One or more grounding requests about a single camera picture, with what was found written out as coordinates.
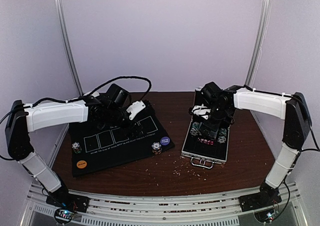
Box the left aluminium frame post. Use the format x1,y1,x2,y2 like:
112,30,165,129
54,0,84,95

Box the chip row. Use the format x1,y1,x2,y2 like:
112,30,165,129
190,122,200,136
217,128,227,143

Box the red dice in case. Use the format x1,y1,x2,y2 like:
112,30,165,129
197,138,214,146

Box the black poker mat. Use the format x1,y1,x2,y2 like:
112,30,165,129
68,107,175,177

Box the orange big blind button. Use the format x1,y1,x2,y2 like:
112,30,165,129
76,160,88,169

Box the poker chip stack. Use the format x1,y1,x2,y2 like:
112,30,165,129
71,142,82,154
151,142,162,155

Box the playing card deck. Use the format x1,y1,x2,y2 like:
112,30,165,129
199,126,217,138

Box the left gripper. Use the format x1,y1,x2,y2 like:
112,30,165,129
106,106,147,140

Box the aluminium frame post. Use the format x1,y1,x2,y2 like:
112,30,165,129
54,0,84,95
244,0,272,88

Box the right aluminium frame post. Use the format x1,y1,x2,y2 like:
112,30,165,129
244,0,272,88

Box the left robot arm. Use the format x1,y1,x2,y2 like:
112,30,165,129
5,95,147,208

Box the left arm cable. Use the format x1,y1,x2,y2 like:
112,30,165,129
32,76,153,106

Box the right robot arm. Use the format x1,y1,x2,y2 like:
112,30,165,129
192,82,312,207

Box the purple small blind button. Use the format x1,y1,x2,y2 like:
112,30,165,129
160,136,171,146

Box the aluminium poker case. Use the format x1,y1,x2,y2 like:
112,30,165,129
181,87,231,169

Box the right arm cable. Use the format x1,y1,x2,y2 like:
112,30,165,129
299,123,320,152

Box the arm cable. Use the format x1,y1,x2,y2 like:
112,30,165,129
32,76,153,106
299,123,320,152

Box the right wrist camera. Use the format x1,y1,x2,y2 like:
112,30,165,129
200,82,223,104

